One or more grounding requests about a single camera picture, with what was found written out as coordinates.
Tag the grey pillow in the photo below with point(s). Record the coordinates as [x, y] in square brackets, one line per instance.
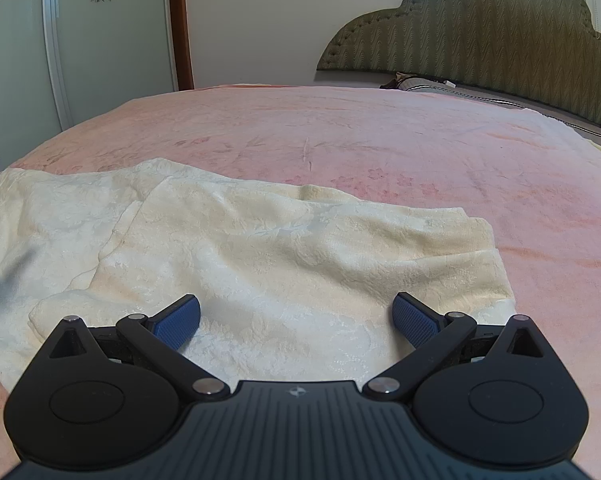
[460, 89]

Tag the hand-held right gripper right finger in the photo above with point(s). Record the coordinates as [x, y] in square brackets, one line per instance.
[414, 321]

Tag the green quilted headboard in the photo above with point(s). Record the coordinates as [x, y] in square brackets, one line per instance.
[480, 30]

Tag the brown wooden frame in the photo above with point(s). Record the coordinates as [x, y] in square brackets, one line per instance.
[181, 25]

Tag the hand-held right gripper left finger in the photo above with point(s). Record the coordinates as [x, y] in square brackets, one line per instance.
[174, 321]

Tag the cream white pants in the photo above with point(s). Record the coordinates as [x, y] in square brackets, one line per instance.
[260, 260]

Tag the pink floral blanket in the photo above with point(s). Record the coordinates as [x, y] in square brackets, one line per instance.
[355, 135]

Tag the floral glass wardrobe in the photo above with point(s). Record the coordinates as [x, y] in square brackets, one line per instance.
[80, 40]

